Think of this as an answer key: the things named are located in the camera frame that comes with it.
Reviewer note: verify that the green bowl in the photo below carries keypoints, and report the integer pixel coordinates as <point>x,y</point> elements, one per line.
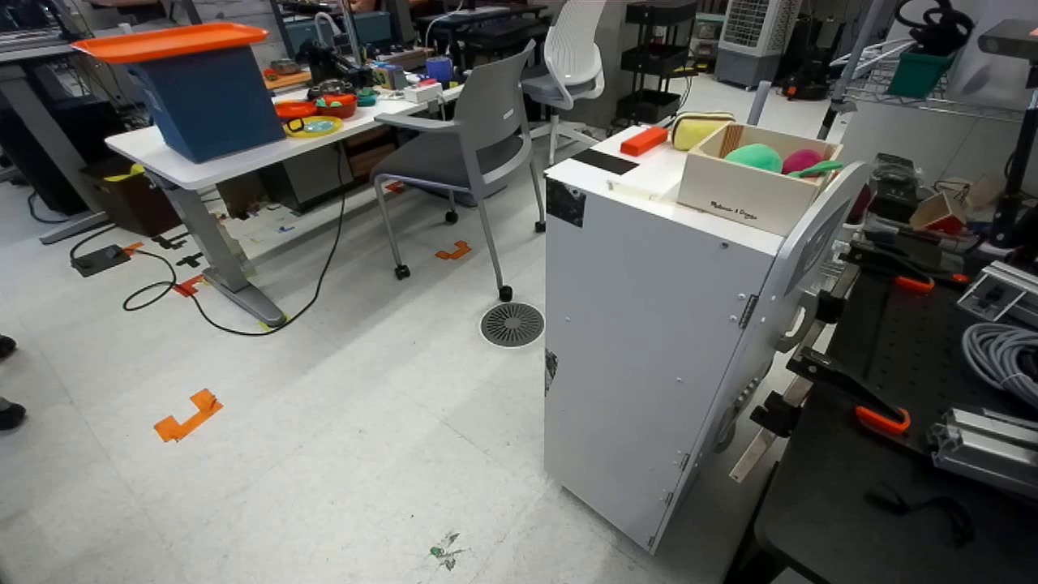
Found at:
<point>753,156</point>

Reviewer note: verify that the light wooden box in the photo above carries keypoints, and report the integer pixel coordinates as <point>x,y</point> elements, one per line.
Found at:
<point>749,194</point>

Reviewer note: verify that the green box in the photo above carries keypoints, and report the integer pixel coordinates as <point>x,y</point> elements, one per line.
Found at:
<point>920,72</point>

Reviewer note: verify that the white toy cabinet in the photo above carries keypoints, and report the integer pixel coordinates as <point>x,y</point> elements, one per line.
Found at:
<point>649,359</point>

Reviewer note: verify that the grey office chair on castors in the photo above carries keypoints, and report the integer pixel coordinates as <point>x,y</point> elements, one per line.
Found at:
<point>474,146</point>

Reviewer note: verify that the red rectangular block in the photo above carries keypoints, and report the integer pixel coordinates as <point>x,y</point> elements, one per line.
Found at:
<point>645,142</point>

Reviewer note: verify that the white office chair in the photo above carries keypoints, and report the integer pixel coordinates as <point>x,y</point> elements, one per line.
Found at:
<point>574,59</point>

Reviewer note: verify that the yellow brown-striped plush ball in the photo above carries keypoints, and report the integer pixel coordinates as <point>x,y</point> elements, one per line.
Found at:
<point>700,130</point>

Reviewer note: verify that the black shelf cart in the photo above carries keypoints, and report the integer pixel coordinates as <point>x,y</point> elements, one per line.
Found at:
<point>658,59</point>

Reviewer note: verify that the orange toy on desk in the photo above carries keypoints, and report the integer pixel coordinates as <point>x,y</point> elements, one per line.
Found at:
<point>319,105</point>

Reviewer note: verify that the green curved plush stem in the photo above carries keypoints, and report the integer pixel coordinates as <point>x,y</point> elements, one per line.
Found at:
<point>827,170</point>

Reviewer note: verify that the white office desk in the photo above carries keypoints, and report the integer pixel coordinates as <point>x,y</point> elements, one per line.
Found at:
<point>205,163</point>

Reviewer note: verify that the white air cooler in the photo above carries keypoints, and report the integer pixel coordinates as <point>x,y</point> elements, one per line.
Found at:
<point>753,37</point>

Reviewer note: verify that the large orange floor tape mark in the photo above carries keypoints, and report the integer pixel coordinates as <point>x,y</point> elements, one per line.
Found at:
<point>185,416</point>

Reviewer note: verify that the blue bin orange lid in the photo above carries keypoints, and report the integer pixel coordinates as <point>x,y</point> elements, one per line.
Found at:
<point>212,103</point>

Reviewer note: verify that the black power brick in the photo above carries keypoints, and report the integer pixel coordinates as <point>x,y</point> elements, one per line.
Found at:
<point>102,262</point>

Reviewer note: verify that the black perforated work table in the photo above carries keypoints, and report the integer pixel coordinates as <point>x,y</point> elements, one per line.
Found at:
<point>920,508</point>

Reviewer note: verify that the black shoe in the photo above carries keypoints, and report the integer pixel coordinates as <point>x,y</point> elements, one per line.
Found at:
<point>6,349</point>
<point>9,412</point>

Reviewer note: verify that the black tripod stand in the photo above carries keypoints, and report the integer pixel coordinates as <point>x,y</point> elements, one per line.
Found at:
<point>1017,117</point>

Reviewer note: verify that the aluminium extrusion rail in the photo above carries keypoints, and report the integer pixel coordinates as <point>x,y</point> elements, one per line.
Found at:
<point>992,448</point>

